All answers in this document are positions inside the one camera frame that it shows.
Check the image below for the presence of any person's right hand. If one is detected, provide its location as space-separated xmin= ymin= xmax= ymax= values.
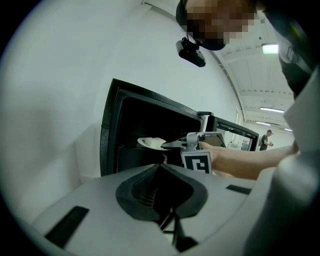
xmin=198 ymin=141 xmax=227 ymax=174

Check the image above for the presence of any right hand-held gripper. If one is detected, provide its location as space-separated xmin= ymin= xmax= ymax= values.
xmin=161 ymin=131 xmax=227 ymax=175

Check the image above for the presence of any black head camera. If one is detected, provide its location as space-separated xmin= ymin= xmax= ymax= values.
xmin=175 ymin=36 xmax=207 ymax=68

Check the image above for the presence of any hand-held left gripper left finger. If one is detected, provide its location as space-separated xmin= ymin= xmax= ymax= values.
xmin=31 ymin=163 xmax=174 ymax=256

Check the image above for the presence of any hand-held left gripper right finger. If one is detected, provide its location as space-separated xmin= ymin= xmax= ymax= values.
xmin=152 ymin=163 xmax=259 ymax=245

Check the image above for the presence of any white plate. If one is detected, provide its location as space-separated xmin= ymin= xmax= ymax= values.
xmin=136 ymin=136 xmax=173 ymax=151

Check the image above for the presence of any person's head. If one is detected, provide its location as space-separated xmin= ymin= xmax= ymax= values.
xmin=175 ymin=0 xmax=266 ymax=52

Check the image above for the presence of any rectangular ceiling light panel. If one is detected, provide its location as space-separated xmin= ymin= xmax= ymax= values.
xmin=260 ymin=42 xmax=280 ymax=55

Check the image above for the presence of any person's right forearm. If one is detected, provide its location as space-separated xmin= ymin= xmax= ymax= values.
xmin=223 ymin=144 xmax=300 ymax=181

